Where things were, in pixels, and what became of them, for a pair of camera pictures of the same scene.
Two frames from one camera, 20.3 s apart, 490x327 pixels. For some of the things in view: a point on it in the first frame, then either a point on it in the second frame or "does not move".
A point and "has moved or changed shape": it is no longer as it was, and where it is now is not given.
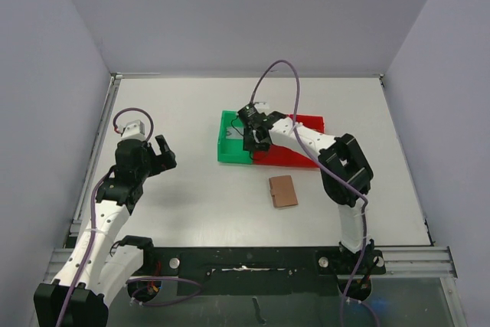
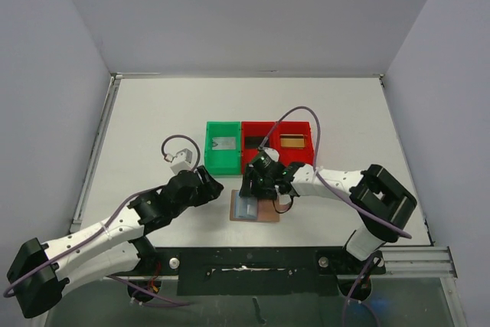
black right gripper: x=252 y=139 -> x=259 y=187
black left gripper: x=161 y=161 -> x=209 y=188
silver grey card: x=232 y=133 -> x=220 y=143
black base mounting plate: x=259 y=271 does not move
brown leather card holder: x=282 y=191 has moved or changed shape
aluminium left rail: x=92 y=152 does not move
